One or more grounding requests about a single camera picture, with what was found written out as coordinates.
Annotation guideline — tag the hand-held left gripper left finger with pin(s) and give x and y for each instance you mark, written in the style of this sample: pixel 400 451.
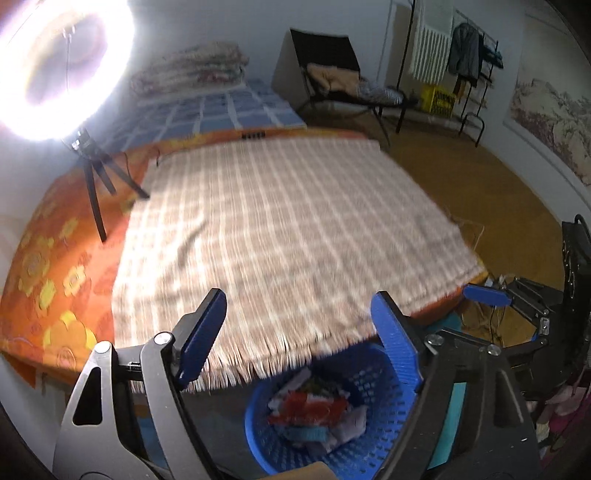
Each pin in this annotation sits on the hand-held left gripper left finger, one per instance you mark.
pixel 203 332

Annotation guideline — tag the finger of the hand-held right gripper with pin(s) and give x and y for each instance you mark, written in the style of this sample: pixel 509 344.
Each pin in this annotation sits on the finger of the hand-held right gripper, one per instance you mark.
pixel 487 295

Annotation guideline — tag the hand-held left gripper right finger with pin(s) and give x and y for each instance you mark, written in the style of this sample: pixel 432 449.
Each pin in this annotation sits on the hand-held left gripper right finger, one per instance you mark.
pixel 397 341

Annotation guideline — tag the blue plastic basket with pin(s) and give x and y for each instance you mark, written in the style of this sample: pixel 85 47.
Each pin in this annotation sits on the blue plastic basket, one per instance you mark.
pixel 397 415

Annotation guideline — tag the white plastic bag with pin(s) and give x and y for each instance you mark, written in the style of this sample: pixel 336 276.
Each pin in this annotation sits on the white plastic bag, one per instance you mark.
pixel 351 424

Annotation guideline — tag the light blue packet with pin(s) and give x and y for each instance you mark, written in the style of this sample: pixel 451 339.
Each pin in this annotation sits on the light blue packet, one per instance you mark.
pixel 304 434

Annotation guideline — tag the person's teal clothing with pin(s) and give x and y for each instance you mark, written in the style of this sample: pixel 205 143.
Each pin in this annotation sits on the person's teal clothing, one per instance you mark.
pixel 455 415

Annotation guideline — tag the pink cloth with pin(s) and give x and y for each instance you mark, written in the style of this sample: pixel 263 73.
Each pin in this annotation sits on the pink cloth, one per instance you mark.
pixel 563 406

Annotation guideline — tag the beige plaid blanket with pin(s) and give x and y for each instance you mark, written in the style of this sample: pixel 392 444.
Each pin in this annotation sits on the beige plaid blanket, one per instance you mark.
pixel 286 221

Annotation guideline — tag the orange floral bedsheet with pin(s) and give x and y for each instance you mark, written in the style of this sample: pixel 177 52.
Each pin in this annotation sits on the orange floral bedsheet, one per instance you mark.
pixel 55 258

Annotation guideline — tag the black metal clothes rack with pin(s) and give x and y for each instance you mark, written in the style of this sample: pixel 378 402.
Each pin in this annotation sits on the black metal clothes rack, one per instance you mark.
pixel 480 120

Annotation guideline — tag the black tripod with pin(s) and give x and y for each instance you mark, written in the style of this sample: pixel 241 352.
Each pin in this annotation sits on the black tripod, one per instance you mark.
pixel 94 184

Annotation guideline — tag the yellow plastic crate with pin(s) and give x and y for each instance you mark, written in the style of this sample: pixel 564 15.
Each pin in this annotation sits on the yellow plastic crate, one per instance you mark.
pixel 436 99

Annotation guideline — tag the black power strip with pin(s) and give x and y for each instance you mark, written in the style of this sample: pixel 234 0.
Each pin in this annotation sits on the black power strip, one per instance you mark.
pixel 253 135

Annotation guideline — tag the blue checked bedsheet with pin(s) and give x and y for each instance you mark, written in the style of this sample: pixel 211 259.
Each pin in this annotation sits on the blue checked bedsheet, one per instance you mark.
pixel 221 110

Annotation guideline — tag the striped cloth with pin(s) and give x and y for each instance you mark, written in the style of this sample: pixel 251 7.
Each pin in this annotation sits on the striped cloth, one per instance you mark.
pixel 383 94

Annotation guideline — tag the dark hanging jacket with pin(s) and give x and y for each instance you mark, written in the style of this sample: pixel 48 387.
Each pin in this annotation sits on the dark hanging jacket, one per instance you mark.
pixel 466 50

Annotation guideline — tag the white ribbed radiator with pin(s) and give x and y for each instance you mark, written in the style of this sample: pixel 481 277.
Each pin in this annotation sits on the white ribbed radiator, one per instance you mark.
pixel 431 50

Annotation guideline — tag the black stand pole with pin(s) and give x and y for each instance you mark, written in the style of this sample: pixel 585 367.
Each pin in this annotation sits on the black stand pole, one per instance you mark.
pixel 406 46

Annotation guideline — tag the stack of folded blankets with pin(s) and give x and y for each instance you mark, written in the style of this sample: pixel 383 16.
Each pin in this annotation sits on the stack of folded blankets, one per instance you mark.
pixel 194 64

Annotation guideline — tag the beige cushion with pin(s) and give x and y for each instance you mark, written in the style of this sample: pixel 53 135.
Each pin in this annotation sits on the beige cushion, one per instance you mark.
pixel 332 76

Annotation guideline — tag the black folding chair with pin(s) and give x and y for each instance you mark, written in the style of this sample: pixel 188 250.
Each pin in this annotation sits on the black folding chair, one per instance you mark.
pixel 323 46

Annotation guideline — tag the landscape wall poster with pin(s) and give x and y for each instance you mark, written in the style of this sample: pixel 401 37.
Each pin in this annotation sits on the landscape wall poster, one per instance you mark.
pixel 549 115

